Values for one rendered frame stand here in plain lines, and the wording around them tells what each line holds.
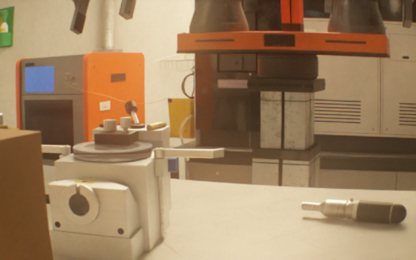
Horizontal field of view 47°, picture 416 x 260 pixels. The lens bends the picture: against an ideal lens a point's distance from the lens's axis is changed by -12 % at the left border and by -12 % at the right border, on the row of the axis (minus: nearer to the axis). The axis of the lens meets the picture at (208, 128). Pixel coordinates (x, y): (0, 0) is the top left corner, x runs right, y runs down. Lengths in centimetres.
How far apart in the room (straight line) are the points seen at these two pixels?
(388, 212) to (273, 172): 67
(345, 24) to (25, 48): 339
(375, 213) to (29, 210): 47
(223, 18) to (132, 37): 243
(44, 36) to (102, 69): 232
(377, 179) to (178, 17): 198
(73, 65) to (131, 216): 136
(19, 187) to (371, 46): 103
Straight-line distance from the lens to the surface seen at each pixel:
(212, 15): 128
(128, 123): 58
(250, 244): 55
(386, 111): 208
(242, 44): 124
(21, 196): 21
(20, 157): 20
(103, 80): 186
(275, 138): 125
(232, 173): 215
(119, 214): 48
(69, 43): 398
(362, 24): 118
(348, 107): 209
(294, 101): 123
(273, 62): 122
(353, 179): 206
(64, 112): 186
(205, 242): 56
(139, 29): 365
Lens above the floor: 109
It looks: 7 degrees down
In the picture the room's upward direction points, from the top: straight up
